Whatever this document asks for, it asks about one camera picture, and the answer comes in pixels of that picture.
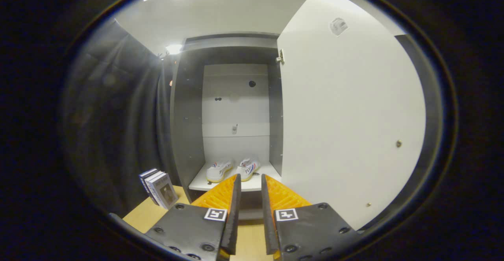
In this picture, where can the white canvas shoe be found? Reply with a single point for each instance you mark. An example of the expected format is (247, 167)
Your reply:
(218, 171)
(248, 168)

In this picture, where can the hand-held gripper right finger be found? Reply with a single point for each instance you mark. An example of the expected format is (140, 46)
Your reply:
(268, 221)

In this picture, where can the grey shoe cabinet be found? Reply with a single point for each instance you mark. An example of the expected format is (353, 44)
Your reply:
(187, 135)

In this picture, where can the grey portrait cover book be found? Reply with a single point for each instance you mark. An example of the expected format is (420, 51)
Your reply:
(165, 192)

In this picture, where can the metal door hinge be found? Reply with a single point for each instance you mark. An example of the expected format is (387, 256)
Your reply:
(280, 58)

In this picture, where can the white cabinet shelf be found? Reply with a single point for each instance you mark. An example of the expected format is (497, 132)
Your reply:
(252, 184)

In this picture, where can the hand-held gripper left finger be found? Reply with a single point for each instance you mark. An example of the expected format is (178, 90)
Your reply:
(234, 221)

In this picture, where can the blue white book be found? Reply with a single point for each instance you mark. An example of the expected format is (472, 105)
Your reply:
(143, 175)
(151, 178)

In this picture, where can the white shoe cabinet door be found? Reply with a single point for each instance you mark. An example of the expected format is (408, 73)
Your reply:
(346, 115)

